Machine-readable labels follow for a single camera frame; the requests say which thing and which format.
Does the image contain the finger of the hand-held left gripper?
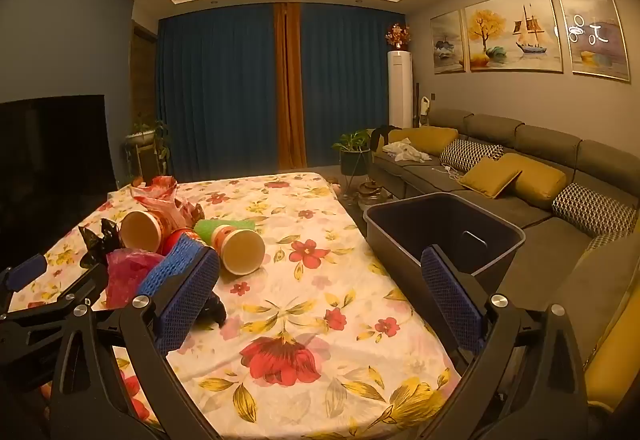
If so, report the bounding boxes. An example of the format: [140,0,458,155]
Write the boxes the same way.
[0,264,111,337]
[0,254,49,318]

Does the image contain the floral tablecloth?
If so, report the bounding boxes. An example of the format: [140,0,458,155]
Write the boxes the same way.
[7,171,466,440]

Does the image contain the black plastic bag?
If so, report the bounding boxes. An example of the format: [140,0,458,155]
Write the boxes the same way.
[199,292,227,328]
[79,219,122,267]

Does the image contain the wooden door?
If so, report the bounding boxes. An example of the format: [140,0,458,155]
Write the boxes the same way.
[131,20,159,181]

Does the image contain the grey plastic bin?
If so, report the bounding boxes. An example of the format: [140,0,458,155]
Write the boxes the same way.
[363,192,527,351]

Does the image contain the black clothing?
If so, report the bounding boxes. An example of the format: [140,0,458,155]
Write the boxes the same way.
[370,125,397,151]

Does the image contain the red gold flower ornament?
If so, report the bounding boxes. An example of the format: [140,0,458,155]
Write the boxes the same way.
[384,23,411,52]

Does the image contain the sailboat and tree painting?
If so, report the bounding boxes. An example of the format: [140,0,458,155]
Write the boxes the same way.
[464,0,564,72]

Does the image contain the grey cushion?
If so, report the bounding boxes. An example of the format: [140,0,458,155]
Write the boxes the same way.
[550,240,637,363]

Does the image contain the white cloth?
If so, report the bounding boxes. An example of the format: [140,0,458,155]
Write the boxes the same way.
[382,140,432,163]

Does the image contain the white standing air conditioner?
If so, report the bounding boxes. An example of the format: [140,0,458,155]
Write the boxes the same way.
[387,50,414,129]

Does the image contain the mustard yellow cushion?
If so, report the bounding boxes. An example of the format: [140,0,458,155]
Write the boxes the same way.
[497,152,569,211]
[390,126,459,157]
[457,156,523,199]

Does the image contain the blue foam net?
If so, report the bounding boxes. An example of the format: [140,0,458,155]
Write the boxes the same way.
[137,235,201,299]

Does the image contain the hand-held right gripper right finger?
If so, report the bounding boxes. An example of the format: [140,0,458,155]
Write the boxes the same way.
[415,245,588,440]

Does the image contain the black white patterned cushion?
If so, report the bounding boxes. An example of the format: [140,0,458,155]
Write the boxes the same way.
[584,234,622,251]
[440,139,504,173]
[552,182,639,239]

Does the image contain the red snack bag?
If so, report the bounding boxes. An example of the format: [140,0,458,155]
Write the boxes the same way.
[129,176,207,231]

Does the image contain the yellow plant stand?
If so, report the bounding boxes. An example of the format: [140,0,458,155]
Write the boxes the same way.
[124,144,147,183]

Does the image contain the large yellow cushion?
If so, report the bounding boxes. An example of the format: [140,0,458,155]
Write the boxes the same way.
[581,270,640,414]

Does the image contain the blue curtain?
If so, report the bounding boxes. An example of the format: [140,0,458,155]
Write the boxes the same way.
[157,4,279,181]
[300,4,407,169]

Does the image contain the orange curtain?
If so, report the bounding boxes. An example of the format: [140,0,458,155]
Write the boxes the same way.
[273,2,308,171]

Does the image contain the potted plant dark pot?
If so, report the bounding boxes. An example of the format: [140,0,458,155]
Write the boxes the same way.
[332,130,374,191]

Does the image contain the pink plastic bag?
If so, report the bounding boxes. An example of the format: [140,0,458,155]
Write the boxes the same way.
[105,247,166,309]

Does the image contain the black television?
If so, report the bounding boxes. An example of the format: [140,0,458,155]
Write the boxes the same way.
[0,94,110,261]

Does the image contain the paper cup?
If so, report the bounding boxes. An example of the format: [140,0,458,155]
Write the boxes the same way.
[121,210,169,254]
[212,225,266,276]

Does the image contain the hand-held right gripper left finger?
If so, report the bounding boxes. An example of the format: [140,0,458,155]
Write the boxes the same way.
[50,247,223,440]

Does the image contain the small landscape painting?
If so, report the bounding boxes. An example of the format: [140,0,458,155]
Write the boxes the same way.
[430,10,466,74]

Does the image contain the purple framed painting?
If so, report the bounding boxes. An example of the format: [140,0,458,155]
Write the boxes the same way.
[555,0,630,82]

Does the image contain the grey sofa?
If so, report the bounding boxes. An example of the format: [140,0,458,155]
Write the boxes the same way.
[372,107,640,421]

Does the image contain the potted plant white pot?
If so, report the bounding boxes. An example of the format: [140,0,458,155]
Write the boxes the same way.
[124,116,172,171]

